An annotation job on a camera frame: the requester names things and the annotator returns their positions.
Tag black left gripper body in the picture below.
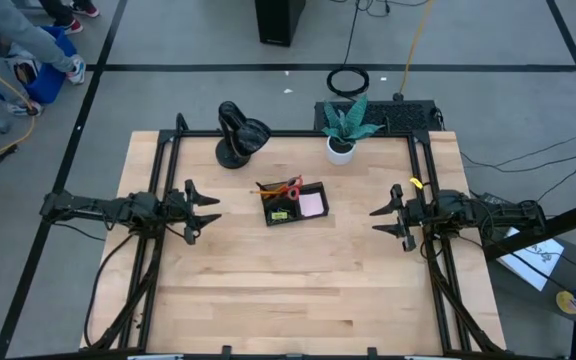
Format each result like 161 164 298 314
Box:
153 188 192 236

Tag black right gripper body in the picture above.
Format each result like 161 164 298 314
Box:
403 194 444 236

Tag pink sticky note pad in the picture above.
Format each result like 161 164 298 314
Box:
298 192 326 218

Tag red-handled scissors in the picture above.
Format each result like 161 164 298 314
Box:
273 174 305 202

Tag black mesh desk organizer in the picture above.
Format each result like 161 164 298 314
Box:
257 179 330 228

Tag green plant in white pot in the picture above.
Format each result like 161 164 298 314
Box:
321 94 385 167

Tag black perforated metal case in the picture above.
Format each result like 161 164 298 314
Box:
313 99 444 134

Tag white paper sheet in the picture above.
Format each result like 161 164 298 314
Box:
496 214 566 293

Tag black stand beam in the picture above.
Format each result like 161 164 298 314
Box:
482 193 576 262

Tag blue plastic bin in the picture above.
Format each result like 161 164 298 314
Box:
22 24 79 105

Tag small black floor object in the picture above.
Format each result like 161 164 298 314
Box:
0 144 19 166

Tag black computer tower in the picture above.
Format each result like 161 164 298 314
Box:
254 0 307 48

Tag white printed cardboard box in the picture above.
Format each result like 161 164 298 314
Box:
6 42 42 86

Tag person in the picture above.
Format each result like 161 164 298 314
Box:
37 0 102 36
0 0 88 117

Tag black floor cable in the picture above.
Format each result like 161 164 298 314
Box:
460 127 576 174

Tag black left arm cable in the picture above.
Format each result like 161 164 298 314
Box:
83 232 137 347

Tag black aluminium table frame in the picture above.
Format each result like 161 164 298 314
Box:
80 112 507 359

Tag coiled black cable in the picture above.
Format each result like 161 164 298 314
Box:
326 65 371 99

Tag yellow hanging cable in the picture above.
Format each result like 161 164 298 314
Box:
392 0 434 103

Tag yellow floor extension cord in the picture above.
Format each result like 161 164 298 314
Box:
0 48 37 165

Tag black hanging cable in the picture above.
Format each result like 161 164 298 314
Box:
342 0 362 69

